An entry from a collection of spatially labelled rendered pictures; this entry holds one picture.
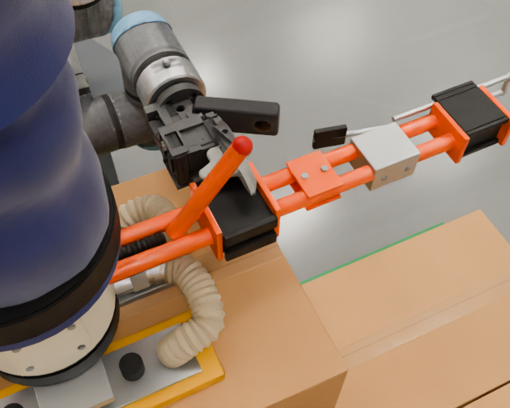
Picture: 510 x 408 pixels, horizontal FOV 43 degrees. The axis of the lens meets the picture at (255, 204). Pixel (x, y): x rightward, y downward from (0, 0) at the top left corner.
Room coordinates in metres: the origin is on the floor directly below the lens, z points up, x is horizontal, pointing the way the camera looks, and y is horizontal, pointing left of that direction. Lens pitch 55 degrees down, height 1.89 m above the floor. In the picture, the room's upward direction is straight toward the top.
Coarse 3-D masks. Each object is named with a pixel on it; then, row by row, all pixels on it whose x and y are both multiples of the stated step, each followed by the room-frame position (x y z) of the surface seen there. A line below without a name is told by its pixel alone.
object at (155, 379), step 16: (176, 320) 0.35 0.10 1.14; (128, 336) 0.33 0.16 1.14; (144, 336) 0.33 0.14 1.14; (160, 336) 0.33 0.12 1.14; (112, 352) 0.31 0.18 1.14; (128, 352) 0.31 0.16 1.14; (144, 352) 0.31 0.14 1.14; (208, 352) 0.31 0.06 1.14; (112, 368) 0.29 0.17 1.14; (128, 368) 0.28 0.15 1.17; (144, 368) 0.29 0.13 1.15; (160, 368) 0.29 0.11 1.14; (176, 368) 0.29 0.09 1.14; (192, 368) 0.29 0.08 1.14; (208, 368) 0.29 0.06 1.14; (16, 384) 0.27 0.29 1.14; (112, 384) 0.27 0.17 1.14; (128, 384) 0.27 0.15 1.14; (144, 384) 0.27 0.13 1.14; (160, 384) 0.27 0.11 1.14; (176, 384) 0.27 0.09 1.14; (192, 384) 0.27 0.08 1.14; (208, 384) 0.27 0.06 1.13; (0, 400) 0.25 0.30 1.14; (16, 400) 0.25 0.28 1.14; (32, 400) 0.25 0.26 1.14; (128, 400) 0.25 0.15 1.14; (144, 400) 0.25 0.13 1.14; (160, 400) 0.25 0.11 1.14; (176, 400) 0.25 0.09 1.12
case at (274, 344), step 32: (128, 192) 0.57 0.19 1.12; (160, 192) 0.57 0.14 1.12; (256, 256) 0.46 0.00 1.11; (224, 288) 0.41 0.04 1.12; (256, 288) 0.41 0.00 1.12; (288, 288) 0.41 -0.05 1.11; (128, 320) 0.36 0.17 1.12; (160, 320) 0.36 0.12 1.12; (224, 320) 0.36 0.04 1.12; (256, 320) 0.36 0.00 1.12; (288, 320) 0.36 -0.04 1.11; (320, 320) 0.36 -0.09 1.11; (224, 352) 0.32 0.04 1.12; (256, 352) 0.32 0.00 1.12; (288, 352) 0.32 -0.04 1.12; (320, 352) 0.32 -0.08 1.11; (0, 384) 0.28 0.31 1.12; (224, 384) 0.28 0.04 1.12; (256, 384) 0.28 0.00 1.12; (288, 384) 0.28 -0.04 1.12; (320, 384) 0.28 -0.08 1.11
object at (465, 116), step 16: (464, 96) 0.62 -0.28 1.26; (480, 96) 0.62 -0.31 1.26; (432, 112) 0.61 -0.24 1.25; (448, 112) 0.60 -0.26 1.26; (464, 112) 0.60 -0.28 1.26; (480, 112) 0.60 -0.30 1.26; (496, 112) 0.60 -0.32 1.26; (448, 128) 0.58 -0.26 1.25; (464, 128) 0.57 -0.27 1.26; (480, 128) 0.57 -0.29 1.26; (496, 128) 0.59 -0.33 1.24; (464, 144) 0.55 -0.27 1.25; (480, 144) 0.58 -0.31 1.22
